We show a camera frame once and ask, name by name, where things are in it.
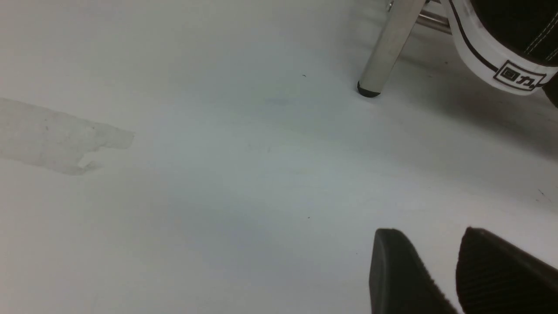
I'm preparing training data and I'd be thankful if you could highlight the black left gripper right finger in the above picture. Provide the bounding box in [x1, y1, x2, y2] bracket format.
[455, 227, 558, 314]

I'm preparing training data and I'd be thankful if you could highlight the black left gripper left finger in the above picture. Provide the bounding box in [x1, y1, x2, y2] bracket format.
[369, 228, 458, 314]

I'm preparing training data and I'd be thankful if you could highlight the stainless steel shoe rack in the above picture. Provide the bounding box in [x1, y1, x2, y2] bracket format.
[357, 0, 452, 98]

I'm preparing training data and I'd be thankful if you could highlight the black canvas sneaker white sole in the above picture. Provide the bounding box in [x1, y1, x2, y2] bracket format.
[441, 0, 558, 98]

